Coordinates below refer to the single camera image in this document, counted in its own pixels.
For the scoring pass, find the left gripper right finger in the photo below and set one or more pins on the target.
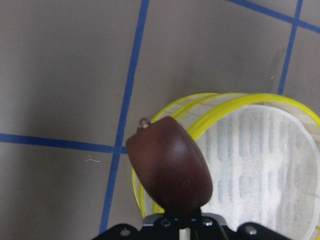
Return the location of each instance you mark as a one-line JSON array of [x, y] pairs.
[[209, 226]]

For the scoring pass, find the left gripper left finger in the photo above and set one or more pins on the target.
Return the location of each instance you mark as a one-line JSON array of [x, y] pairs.
[[158, 226]]

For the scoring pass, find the brown steamed bun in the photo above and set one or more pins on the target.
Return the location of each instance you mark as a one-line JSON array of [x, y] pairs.
[[170, 166]]

